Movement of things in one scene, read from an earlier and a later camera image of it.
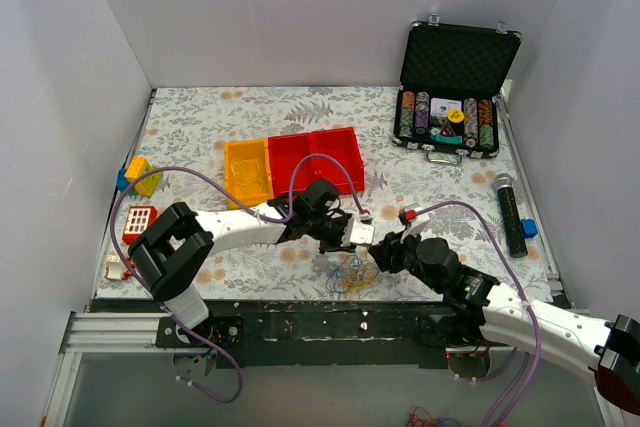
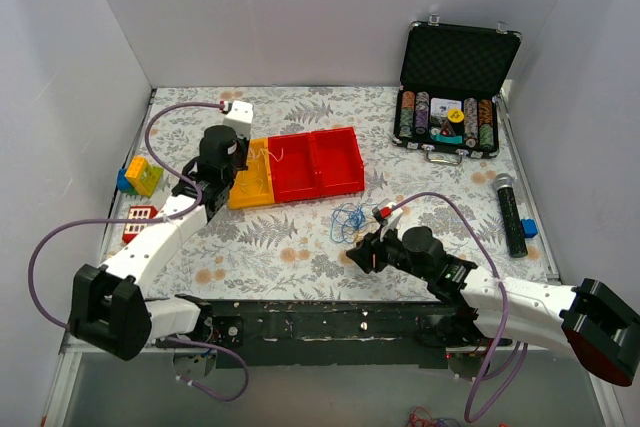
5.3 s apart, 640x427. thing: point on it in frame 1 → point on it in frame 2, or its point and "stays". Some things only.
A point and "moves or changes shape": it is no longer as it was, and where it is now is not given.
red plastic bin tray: [341, 144] stays
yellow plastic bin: [247, 171] stays
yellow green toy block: [138, 167] stays
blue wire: [334, 275] moves or changes shape
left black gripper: [338, 233] → [242, 148]
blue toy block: [122, 181] stays
